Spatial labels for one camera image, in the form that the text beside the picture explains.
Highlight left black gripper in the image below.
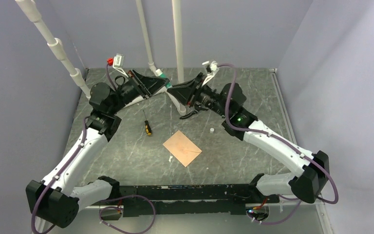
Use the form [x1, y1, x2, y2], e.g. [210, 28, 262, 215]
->
[109, 68, 169, 115]

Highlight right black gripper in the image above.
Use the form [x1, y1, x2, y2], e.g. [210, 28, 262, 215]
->
[168, 73, 229, 118]

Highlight green white glue stick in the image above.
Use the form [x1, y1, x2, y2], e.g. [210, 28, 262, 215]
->
[156, 69, 171, 88]

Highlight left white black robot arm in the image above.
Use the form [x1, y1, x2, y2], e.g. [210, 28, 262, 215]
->
[26, 70, 170, 233]

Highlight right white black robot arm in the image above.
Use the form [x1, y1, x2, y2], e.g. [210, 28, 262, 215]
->
[168, 73, 330, 204]

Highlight black grey pliers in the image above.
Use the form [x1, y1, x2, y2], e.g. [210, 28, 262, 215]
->
[179, 103, 209, 120]

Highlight yellow black screwdriver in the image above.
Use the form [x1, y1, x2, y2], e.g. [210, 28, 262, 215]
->
[143, 110, 152, 136]

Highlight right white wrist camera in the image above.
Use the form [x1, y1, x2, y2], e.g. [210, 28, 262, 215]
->
[202, 60, 219, 86]

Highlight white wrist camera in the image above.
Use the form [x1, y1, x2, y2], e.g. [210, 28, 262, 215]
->
[202, 60, 219, 86]
[107, 53, 129, 78]

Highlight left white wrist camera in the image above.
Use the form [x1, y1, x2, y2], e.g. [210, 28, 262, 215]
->
[107, 53, 129, 78]

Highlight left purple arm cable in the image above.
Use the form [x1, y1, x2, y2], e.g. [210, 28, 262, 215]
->
[31, 63, 156, 234]

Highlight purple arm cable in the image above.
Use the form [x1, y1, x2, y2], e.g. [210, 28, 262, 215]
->
[217, 63, 339, 226]
[31, 63, 156, 234]

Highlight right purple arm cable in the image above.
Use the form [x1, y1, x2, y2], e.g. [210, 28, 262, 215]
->
[217, 63, 339, 226]

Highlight white PVC pipe frame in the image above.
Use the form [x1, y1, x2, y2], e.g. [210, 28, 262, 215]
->
[15, 0, 187, 116]

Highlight aluminium table frame rail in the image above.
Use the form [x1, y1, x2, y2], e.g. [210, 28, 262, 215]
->
[32, 68, 335, 234]

